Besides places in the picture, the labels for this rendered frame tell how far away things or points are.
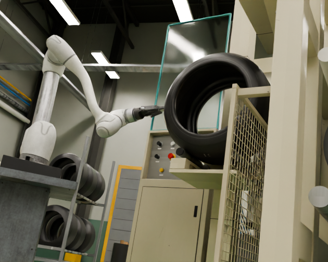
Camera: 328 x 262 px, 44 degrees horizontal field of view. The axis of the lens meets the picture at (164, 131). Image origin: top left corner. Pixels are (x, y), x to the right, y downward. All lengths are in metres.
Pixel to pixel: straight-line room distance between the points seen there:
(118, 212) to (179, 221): 9.41
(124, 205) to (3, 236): 10.00
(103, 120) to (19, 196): 0.63
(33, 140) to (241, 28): 1.49
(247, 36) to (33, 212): 1.68
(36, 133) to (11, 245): 0.59
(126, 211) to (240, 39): 9.68
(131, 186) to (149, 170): 9.14
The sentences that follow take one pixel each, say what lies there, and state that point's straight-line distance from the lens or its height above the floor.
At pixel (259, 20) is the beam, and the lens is 2.32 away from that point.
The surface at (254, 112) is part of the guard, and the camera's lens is 1.74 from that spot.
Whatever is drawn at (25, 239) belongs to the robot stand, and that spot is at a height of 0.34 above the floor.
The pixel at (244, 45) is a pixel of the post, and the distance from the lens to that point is 2.72.
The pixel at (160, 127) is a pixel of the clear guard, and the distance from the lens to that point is 3.04.
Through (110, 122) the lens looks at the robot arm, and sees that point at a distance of 2.39.
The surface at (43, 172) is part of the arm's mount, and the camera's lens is 2.16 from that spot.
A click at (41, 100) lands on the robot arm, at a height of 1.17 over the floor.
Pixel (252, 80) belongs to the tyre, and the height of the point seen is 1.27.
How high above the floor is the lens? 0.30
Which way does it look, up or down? 19 degrees up
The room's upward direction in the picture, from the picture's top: 9 degrees clockwise
